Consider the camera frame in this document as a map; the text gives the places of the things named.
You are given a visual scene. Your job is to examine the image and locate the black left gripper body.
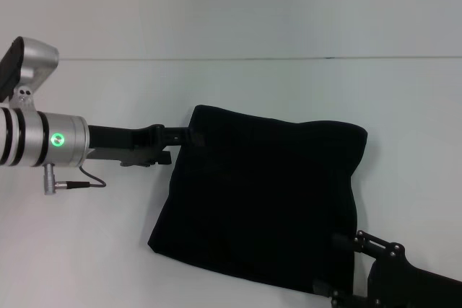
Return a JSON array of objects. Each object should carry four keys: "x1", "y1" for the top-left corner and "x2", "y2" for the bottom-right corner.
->
[{"x1": 85, "y1": 123, "x2": 167, "y2": 169}]

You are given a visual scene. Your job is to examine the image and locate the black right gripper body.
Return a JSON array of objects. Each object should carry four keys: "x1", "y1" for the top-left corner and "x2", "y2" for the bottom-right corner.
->
[{"x1": 365, "y1": 252, "x2": 462, "y2": 308}]

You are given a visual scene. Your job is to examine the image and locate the black shirt with FREE print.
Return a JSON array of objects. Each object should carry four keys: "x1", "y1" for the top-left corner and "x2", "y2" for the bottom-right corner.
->
[{"x1": 147, "y1": 104, "x2": 369, "y2": 294}]

